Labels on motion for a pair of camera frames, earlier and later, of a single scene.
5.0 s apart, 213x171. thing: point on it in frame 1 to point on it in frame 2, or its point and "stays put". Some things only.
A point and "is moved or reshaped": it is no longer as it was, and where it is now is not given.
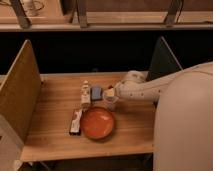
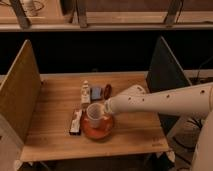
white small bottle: x=85 y=95 stays put
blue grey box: x=96 y=92 stays put
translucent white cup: x=111 y=102 is moved or reshaped
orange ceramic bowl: x=97 y=123 stays put
